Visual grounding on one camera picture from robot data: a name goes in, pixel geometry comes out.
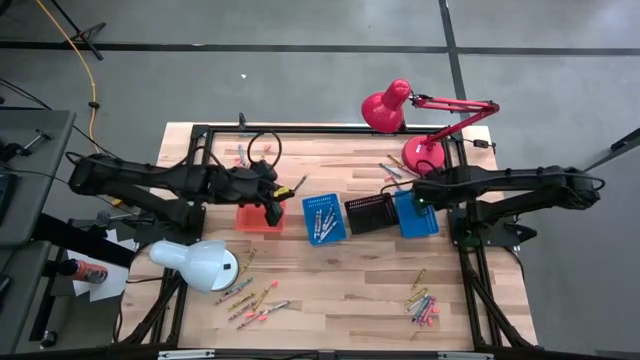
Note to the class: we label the brown crayon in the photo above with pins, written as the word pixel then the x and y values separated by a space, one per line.
pixel 402 164

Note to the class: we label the yellow label tag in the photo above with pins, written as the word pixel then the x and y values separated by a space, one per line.
pixel 282 191

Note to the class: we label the grey bench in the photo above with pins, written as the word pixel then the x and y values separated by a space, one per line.
pixel 20 300

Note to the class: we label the black caster wheel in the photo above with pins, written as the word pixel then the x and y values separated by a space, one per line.
pixel 48 339

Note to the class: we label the blue plastic basket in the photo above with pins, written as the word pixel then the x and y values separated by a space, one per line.
pixel 412 225
pixel 309 202

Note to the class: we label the black tripod stand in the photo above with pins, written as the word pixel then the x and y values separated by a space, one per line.
pixel 80 34

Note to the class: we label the black plastic basket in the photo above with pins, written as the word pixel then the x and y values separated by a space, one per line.
pixel 372 215

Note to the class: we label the silver metal bracket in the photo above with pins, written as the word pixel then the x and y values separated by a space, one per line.
pixel 185 354
pixel 465 356

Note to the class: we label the black metal beam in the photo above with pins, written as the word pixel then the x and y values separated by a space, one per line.
pixel 75 237

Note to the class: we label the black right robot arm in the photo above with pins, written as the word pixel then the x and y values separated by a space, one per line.
pixel 525 180

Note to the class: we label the black metal table frame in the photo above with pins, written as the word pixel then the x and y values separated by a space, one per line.
pixel 325 129

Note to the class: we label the black clamp tool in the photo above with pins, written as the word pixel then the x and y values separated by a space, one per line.
pixel 15 149

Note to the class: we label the orange spray can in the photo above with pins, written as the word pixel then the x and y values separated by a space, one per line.
pixel 87 272

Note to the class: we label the white desk lamp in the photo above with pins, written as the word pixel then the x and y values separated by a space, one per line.
pixel 195 262

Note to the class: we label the white paper sheets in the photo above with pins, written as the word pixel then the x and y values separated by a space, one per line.
pixel 112 287

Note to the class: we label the red desk lamp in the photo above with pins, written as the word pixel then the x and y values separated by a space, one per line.
pixel 385 111

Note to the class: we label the orange plastic basket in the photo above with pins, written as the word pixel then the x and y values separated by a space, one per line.
pixel 250 222

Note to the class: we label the pink crayon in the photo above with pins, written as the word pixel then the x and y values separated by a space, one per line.
pixel 424 315

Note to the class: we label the blue-green crayon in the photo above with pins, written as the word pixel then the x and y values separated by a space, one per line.
pixel 241 286

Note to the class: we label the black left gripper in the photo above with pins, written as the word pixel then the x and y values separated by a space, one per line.
pixel 250 187

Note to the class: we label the grey side table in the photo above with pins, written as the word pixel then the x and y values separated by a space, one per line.
pixel 35 190

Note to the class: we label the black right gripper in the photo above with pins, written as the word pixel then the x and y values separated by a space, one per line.
pixel 430 192

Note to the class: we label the black metal pole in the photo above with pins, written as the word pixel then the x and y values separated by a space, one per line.
pixel 627 141

